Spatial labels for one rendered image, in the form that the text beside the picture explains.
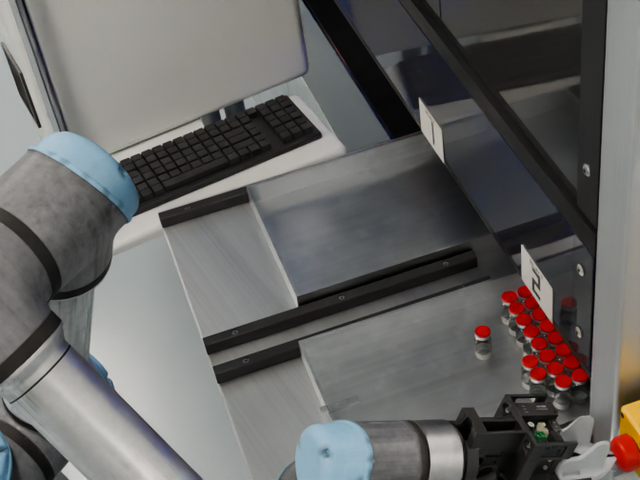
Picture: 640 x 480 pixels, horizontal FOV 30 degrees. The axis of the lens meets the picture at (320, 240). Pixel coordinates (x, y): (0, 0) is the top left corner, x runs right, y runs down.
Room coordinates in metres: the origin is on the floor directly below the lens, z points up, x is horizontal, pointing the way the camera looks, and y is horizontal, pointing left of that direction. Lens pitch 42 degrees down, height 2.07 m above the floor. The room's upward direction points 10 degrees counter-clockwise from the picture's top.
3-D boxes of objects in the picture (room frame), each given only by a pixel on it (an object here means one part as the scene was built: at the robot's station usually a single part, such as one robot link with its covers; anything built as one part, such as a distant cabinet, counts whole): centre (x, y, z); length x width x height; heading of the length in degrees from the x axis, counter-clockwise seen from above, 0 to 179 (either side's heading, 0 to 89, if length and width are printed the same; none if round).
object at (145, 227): (1.66, 0.19, 0.79); 0.45 x 0.28 x 0.03; 111
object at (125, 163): (1.64, 0.18, 0.82); 0.40 x 0.14 x 0.02; 111
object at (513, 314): (1.01, -0.25, 0.90); 0.18 x 0.02 x 0.05; 11
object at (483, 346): (1.03, -0.19, 0.90); 0.02 x 0.02 x 0.04
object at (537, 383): (0.95, -0.24, 0.90); 0.02 x 0.02 x 0.05
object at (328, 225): (1.33, -0.10, 0.90); 0.34 x 0.26 x 0.04; 102
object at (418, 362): (0.99, -0.14, 0.90); 0.34 x 0.26 x 0.04; 101
